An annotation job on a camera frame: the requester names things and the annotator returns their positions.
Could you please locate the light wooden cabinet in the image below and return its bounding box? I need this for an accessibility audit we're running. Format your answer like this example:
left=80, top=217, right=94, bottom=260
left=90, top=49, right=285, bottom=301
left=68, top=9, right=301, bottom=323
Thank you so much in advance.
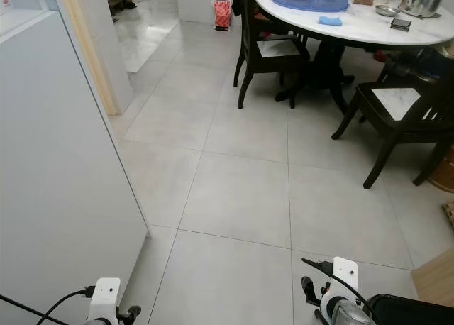
left=411, top=247, right=454, bottom=308

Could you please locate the dark wooden dining chair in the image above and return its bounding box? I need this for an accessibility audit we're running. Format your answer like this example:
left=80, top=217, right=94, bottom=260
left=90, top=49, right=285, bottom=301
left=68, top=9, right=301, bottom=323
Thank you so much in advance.
left=232, top=0, right=311, bottom=111
left=331, top=48, right=454, bottom=190

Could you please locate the blue cloth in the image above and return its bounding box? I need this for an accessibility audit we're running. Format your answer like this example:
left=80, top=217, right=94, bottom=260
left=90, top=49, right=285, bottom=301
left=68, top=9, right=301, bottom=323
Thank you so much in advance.
left=317, top=15, right=343, bottom=27

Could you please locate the small black box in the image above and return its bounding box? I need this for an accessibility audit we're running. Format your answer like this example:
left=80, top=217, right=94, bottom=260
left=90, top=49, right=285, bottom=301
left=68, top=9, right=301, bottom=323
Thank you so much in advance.
left=389, top=17, right=413, bottom=32

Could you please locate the red patterned bag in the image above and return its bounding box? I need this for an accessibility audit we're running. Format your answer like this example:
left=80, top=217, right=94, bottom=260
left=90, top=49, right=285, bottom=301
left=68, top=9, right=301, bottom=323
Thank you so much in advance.
left=212, top=0, right=234, bottom=31

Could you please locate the steel bowl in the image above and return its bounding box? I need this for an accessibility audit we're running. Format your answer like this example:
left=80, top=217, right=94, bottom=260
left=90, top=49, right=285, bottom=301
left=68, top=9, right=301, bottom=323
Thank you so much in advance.
left=374, top=5, right=401, bottom=18

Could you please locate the white low cabinet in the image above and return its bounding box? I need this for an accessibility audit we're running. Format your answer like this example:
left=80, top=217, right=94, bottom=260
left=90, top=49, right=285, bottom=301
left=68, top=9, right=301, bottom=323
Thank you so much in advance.
left=175, top=0, right=236, bottom=25

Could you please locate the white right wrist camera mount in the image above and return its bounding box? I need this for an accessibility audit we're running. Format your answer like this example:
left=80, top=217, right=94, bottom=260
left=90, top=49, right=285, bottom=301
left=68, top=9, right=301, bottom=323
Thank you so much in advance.
left=319, top=257, right=360, bottom=324

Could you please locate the thin straight black cable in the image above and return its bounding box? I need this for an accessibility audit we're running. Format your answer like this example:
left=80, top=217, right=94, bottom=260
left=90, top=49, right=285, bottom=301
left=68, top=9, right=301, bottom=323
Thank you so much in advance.
left=0, top=295, right=50, bottom=325

